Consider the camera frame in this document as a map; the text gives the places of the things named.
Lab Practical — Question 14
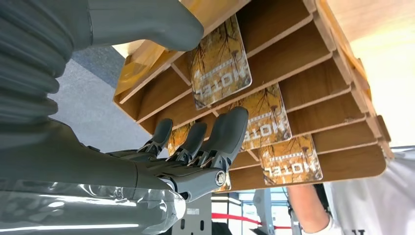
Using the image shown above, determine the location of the grey kiosk stand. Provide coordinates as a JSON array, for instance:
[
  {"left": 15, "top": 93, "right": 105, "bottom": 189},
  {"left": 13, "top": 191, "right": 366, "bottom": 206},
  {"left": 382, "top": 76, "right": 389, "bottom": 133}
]
[{"left": 171, "top": 193, "right": 213, "bottom": 235}]

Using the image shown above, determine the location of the red barrier belt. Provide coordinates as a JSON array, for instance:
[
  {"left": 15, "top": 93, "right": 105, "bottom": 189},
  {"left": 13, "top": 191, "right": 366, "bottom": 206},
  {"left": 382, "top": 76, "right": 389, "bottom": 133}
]
[{"left": 210, "top": 212, "right": 293, "bottom": 230}]

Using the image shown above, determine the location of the grey upright post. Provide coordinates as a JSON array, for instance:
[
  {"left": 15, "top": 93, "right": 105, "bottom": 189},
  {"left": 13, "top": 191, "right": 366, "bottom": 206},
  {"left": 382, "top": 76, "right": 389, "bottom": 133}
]
[{"left": 252, "top": 188, "right": 276, "bottom": 235}]

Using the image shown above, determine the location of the wooden card holder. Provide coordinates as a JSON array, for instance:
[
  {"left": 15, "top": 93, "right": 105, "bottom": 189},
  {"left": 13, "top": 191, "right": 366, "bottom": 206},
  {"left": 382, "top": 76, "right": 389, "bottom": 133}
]
[{"left": 113, "top": 0, "right": 394, "bottom": 193}]

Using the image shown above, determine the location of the person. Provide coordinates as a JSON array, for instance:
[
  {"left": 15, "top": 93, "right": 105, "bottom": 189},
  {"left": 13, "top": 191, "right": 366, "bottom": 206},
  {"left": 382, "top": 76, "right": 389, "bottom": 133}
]
[{"left": 287, "top": 146, "right": 415, "bottom": 235}]

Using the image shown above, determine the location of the yellow hotel card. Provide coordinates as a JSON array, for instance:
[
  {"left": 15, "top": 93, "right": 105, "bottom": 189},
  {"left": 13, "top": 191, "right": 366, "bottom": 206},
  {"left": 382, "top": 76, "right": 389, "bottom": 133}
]
[
  {"left": 258, "top": 134, "right": 324, "bottom": 186},
  {"left": 224, "top": 83, "right": 293, "bottom": 152},
  {"left": 189, "top": 13, "right": 253, "bottom": 111},
  {"left": 167, "top": 120, "right": 196, "bottom": 156}
]

